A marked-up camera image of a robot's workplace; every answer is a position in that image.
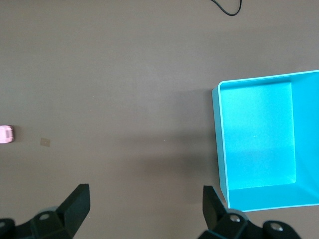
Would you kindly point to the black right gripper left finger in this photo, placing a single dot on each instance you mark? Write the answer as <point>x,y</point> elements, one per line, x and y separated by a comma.
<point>69,214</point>

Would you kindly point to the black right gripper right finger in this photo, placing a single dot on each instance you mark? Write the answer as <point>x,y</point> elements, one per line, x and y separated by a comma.
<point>216,219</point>

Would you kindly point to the pink jeep toy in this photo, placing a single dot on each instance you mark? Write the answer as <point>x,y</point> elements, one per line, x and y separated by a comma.
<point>5,134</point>

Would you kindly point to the small brown tape square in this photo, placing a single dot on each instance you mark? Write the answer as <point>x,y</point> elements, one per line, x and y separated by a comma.
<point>45,142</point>

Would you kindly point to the teal plastic bin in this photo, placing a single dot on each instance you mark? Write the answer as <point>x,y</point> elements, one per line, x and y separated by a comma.
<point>259,139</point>

